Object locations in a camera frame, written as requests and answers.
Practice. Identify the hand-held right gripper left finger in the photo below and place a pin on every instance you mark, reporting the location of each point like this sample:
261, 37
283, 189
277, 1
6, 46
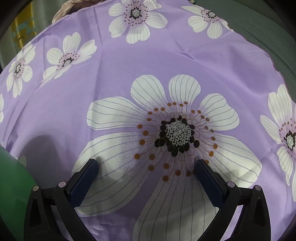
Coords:
84, 183

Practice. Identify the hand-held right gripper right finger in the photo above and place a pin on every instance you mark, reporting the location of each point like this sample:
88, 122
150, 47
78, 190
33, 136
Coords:
208, 185

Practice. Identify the green bowl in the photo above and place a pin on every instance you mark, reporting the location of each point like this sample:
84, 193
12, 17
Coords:
11, 185

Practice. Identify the purple floral cloth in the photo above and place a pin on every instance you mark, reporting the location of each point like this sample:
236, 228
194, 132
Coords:
115, 69

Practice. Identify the grey sofa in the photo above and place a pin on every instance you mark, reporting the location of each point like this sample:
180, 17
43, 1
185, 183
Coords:
254, 23

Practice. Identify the pink crumpled cloth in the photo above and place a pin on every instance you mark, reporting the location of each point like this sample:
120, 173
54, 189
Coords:
69, 9

